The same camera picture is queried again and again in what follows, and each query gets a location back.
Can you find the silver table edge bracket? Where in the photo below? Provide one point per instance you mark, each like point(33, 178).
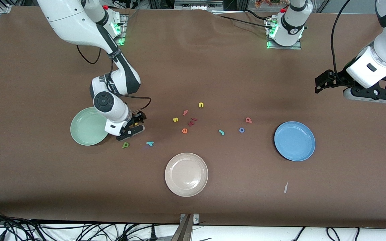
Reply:
point(196, 218)

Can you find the orange dried flowers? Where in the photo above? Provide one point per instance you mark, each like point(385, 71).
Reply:
point(270, 3)

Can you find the grey metal box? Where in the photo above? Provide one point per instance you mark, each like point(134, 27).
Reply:
point(198, 4)

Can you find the pink foam letter p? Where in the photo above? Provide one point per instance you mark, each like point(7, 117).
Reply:
point(248, 119)

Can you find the light green plate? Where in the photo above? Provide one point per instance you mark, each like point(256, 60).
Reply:
point(85, 130)

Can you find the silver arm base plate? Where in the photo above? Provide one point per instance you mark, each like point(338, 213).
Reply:
point(297, 47)
point(124, 30)

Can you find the beige plate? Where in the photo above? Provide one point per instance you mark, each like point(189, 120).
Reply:
point(186, 174)

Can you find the cyan foam letter y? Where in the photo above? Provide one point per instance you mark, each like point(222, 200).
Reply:
point(150, 143)

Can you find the blue plate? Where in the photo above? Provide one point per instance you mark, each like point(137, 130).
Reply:
point(294, 141)

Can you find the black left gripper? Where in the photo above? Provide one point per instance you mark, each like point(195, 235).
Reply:
point(337, 80)

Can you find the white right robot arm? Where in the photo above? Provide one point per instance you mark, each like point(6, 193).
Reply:
point(72, 23)

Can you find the yellow foam letter a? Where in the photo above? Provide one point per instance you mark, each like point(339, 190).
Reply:
point(135, 125)

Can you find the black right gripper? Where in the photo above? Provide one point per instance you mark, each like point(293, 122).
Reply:
point(136, 119)

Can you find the white tape scrap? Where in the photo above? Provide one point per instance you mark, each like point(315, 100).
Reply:
point(285, 187)

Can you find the green foam letter d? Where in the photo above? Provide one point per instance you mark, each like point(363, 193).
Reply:
point(125, 145)

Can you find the grey diagonal metal bar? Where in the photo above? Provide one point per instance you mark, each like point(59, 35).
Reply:
point(183, 231)

